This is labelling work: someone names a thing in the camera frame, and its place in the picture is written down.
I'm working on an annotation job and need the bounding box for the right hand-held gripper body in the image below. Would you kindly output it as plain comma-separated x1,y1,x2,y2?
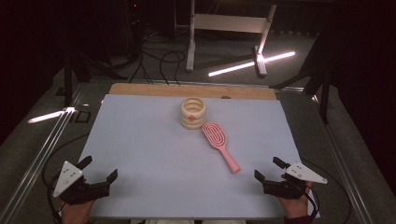
262,161,328,200

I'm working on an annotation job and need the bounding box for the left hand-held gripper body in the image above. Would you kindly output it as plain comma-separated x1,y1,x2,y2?
52,161,110,205

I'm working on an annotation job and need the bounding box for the pink hairbrush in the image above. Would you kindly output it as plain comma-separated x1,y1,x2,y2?
201,121,242,175

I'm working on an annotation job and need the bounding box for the cream ribbed holder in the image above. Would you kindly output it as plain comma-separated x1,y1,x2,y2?
179,97,207,131

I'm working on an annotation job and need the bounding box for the person's right hand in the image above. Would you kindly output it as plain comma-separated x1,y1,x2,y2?
278,180,314,219

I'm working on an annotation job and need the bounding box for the person's left hand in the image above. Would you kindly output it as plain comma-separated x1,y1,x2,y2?
60,200,94,224

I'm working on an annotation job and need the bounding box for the light blue table mat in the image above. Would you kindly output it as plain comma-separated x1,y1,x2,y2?
78,93,321,220

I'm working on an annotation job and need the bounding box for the black metal stand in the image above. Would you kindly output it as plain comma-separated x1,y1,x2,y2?
269,29,332,125
60,40,129,107

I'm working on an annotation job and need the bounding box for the dark equipment with red light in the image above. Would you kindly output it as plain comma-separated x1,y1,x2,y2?
124,0,148,60

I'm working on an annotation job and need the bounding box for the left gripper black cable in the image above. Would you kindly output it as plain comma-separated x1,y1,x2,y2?
41,133,92,224

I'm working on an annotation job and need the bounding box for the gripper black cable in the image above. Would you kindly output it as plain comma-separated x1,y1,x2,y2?
300,158,353,224
41,133,92,224

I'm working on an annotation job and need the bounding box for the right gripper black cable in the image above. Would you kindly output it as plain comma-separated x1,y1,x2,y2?
300,158,353,224

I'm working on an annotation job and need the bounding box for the black floor cable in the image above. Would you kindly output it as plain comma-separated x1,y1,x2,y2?
129,29,188,86

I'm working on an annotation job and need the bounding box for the white desk frame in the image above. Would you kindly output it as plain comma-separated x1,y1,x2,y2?
185,0,277,77

